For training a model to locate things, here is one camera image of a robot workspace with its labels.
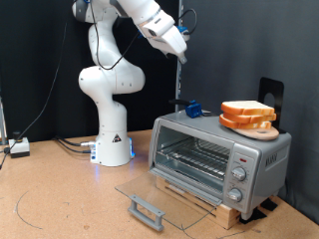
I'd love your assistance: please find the silver oven knob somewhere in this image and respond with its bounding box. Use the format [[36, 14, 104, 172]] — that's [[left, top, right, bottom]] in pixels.
[[226, 187, 243, 203], [231, 165, 247, 182]]

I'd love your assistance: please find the metal frame leg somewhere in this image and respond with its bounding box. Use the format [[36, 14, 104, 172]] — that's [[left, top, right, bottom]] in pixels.
[[0, 96, 7, 146]]

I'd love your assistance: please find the black hanging cable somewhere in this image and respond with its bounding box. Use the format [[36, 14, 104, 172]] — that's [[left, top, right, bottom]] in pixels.
[[0, 21, 69, 171]]

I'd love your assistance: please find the round wooden board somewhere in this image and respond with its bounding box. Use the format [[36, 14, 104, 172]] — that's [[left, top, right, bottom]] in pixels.
[[228, 125, 280, 141]]

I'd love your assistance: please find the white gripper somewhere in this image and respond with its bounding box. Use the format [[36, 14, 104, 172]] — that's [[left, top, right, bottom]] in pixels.
[[153, 25, 188, 65]]

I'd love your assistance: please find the black wedge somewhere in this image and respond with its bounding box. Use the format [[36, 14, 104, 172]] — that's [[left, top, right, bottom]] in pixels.
[[238, 206, 268, 225]]

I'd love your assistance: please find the black base cable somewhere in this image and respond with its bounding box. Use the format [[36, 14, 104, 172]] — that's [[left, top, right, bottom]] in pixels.
[[53, 134, 98, 148], [57, 138, 94, 154]]

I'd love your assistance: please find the black metal bookend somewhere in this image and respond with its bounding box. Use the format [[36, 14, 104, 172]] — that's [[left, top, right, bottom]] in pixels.
[[258, 77, 288, 134]]

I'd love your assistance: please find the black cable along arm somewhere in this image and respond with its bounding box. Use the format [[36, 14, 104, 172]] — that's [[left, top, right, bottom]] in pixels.
[[87, 0, 197, 72]]

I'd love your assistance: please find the wire oven rack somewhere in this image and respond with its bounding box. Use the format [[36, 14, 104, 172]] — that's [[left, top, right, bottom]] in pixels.
[[156, 136, 231, 182]]

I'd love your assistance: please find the silver toaster oven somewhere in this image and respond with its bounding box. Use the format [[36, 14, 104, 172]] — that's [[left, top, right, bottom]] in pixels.
[[148, 107, 293, 221]]

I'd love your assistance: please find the metal pole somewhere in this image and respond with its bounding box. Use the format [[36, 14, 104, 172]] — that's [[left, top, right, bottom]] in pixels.
[[174, 0, 185, 113]]

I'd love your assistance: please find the wrist camera on blue mount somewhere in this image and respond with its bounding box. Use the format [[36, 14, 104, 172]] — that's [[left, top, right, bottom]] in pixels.
[[174, 24, 191, 43]]

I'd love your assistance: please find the wooden block under oven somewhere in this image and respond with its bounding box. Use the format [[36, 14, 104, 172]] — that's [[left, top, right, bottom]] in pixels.
[[156, 175, 242, 230]]

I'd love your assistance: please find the black backdrop curtain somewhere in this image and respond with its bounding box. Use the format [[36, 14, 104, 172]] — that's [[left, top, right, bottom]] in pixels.
[[0, 0, 182, 143]]

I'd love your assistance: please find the emergency stop button box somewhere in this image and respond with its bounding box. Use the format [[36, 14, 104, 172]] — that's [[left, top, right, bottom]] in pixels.
[[8, 130, 31, 158]]

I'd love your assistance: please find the spatula with blue grip block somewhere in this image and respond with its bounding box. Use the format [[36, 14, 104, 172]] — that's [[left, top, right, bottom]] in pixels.
[[168, 98, 213, 120]]

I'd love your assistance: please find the glass oven door with handle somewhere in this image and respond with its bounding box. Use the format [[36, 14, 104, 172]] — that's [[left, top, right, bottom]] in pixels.
[[115, 166, 223, 232]]

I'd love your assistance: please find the grey backdrop curtain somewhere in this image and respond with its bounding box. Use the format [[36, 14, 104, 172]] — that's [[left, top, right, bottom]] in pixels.
[[180, 0, 319, 225]]

